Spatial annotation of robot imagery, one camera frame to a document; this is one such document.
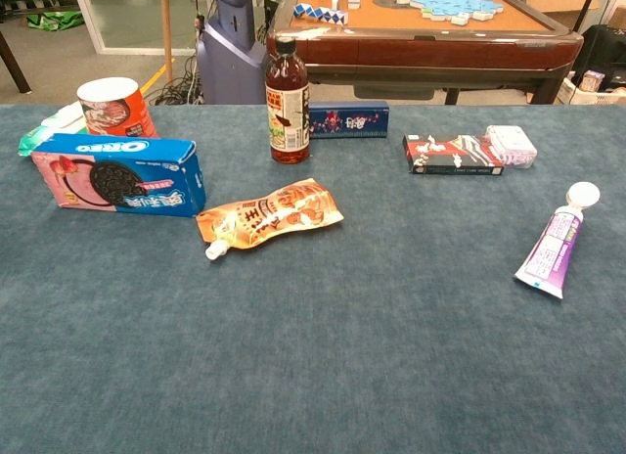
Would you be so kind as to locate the purple white toothpaste tube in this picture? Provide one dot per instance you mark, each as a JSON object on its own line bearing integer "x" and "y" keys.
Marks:
{"x": 548, "y": 248}

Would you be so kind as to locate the green bag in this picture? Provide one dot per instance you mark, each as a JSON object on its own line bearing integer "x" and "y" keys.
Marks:
{"x": 54, "y": 21}

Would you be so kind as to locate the orange spout pouch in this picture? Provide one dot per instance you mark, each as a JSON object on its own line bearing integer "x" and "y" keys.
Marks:
{"x": 279, "y": 214}

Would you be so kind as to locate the brown tea bottle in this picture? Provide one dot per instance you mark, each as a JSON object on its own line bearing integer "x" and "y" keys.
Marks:
{"x": 288, "y": 121}

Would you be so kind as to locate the long dark blue box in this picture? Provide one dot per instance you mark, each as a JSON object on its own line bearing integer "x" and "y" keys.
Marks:
{"x": 352, "y": 120}

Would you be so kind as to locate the blue felt table cover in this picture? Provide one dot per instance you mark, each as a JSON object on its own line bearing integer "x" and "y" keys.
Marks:
{"x": 342, "y": 351}

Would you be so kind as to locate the black red flat box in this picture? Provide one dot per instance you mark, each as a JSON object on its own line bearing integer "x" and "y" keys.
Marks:
{"x": 450, "y": 153}

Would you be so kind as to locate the blue Oreo cookie box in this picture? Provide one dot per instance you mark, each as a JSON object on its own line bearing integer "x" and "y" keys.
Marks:
{"x": 147, "y": 180}

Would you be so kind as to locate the brown mahjong table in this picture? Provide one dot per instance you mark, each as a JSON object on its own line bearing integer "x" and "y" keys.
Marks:
{"x": 415, "y": 48}

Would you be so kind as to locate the blue white snake puzzle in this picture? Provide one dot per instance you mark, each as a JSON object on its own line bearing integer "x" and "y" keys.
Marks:
{"x": 318, "y": 13}

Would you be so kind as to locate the red instant noodle cup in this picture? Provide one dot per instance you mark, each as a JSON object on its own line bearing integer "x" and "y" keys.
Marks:
{"x": 122, "y": 111}

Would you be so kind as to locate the wooden pole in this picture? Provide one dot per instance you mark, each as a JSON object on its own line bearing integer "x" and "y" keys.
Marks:
{"x": 166, "y": 33}

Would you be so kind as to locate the pile of blue mahjong tiles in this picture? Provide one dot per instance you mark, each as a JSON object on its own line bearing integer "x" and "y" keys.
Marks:
{"x": 450, "y": 4}

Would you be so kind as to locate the green wet wipes pack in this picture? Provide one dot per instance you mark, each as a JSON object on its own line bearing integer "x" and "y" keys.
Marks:
{"x": 58, "y": 122}

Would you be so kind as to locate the white plastic basket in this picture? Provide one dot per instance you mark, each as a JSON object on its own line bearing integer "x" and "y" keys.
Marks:
{"x": 587, "y": 97}

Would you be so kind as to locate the small purple carton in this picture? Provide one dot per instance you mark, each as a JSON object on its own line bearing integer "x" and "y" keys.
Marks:
{"x": 592, "y": 80}

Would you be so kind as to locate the cardboard box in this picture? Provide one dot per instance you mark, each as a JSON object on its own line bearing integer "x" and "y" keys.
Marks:
{"x": 557, "y": 4}

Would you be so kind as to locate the dark table leg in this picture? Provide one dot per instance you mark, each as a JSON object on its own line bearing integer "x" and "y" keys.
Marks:
{"x": 14, "y": 65}

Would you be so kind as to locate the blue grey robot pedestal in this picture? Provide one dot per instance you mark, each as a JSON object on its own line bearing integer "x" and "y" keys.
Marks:
{"x": 230, "y": 58}

